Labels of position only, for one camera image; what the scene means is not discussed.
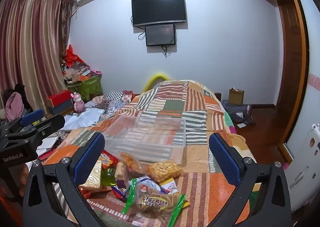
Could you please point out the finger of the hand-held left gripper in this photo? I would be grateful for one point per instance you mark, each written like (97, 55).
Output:
(32, 117)
(50, 125)

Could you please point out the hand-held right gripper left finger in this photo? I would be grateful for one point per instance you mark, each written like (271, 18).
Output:
(90, 159)

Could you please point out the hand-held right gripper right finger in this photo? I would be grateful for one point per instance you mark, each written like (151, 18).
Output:
(222, 159)

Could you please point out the red snack packet yellow print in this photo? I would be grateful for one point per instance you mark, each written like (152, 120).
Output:
(108, 160)

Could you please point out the green jelly cup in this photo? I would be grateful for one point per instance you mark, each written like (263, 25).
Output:
(110, 178)

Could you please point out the clear plastic container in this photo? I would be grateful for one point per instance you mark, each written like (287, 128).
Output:
(150, 134)

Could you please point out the green-edged biscuit packet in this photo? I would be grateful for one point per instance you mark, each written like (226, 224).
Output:
(155, 204)

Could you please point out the clear bag of orange snacks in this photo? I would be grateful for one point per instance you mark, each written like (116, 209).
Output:
(130, 163)

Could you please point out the person's left hand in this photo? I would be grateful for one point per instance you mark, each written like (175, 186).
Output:
(24, 179)

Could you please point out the stack of papers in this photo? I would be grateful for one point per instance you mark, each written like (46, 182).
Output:
(50, 142)

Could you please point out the grey shoe box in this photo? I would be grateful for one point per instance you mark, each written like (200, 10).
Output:
(61, 108)

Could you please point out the pink clothing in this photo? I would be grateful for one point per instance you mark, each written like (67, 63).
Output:
(13, 107)

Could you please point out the red shoe box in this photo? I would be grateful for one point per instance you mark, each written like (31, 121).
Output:
(58, 97)

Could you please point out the white cloth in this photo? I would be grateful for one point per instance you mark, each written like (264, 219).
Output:
(82, 119)

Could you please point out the pink bunny toy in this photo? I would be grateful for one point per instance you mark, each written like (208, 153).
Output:
(78, 103)

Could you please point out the white paper sheet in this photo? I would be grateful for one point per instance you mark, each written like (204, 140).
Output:
(241, 125)

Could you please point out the purple snack wrapper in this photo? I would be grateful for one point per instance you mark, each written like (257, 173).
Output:
(120, 189)

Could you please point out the patchwork blanket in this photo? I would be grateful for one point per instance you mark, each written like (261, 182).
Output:
(200, 122)

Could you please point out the grey bag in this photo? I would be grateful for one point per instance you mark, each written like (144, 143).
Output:
(237, 113)

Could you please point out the green cardboard box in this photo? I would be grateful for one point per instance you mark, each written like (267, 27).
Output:
(90, 88)

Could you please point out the clear bag of yellow cubes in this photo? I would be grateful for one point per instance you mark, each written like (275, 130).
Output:
(163, 170)

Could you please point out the pile of papers and boxes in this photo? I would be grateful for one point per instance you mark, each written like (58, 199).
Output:
(77, 72)

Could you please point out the checkered patterned quilt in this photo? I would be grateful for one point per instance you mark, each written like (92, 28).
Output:
(112, 103)

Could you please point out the blue and white snack packet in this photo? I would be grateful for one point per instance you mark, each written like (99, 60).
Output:
(148, 184)

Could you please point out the small brown cardboard box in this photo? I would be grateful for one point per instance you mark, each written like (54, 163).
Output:
(236, 97)

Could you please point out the striped pink curtain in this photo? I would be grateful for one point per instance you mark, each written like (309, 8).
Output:
(32, 49)

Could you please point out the red plastic bag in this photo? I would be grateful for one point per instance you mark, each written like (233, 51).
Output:
(72, 56)

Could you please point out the yellow foam tube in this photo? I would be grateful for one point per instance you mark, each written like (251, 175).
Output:
(152, 79)

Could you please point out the small black monitor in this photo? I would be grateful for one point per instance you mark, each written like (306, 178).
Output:
(160, 35)

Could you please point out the large black television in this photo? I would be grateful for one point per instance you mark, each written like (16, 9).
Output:
(158, 9)

